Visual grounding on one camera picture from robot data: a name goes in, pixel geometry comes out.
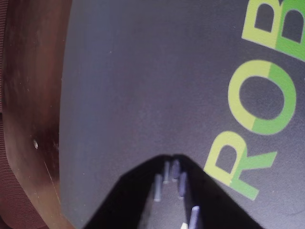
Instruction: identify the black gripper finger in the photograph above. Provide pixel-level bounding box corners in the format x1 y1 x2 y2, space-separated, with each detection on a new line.
171 154 263 229
82 154 172 229

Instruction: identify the brown ribbed fabric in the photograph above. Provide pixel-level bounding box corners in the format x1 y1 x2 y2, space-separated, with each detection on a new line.
0 0 47 229

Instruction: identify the black mat with WOWROBO print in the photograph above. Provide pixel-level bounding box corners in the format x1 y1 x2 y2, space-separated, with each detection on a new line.
58 0 305 229

